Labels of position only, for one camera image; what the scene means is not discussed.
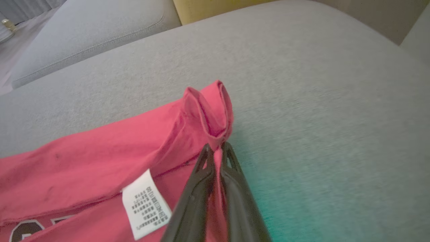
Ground small golden object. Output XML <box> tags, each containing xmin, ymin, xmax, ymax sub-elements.
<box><xmin>0</xmin><ymin>18</ymin><xmax>17</xmax><ymax>44</ymax></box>

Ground grey sofa cushion with seam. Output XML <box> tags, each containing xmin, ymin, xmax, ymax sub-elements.
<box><xmin>12</xmin><ymin>0</ymin><xmax>182</xmax><ymax>89</ymax></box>

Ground red jersey shirt white sleeves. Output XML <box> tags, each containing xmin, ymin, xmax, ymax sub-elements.
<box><xmin>0</xmin><ymin>80</ymin><xmax>234</xmax><ymax>242</ymax></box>

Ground large grey sofa seat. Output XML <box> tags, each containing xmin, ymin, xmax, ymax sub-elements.
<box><xmin>0</xmin><ymin>0</ymin><xmax>430</xmax><ymax>242</ymax></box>

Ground yellow sofa cushion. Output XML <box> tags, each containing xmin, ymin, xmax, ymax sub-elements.
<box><xmin>173</xmin><ymin>0</ymin><xmax>279</xmax><ymax>26</ymax></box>

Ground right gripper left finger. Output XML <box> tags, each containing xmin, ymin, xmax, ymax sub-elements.
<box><xmin>161</xmin><ymin>144</ymin><xmax>216</xmax><ymax>242</ymax></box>

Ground grey pleated curtain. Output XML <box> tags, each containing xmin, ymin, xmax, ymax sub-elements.
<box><xmin>0</xmin><ymin>0</ymin><xmax>66</xmax><ymax>25</ymax></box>

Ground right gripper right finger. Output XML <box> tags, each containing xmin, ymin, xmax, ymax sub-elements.
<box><xmin>220</xmin><ymin>141</ymin><xmax>272</xmax><ymax>242</ymax></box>

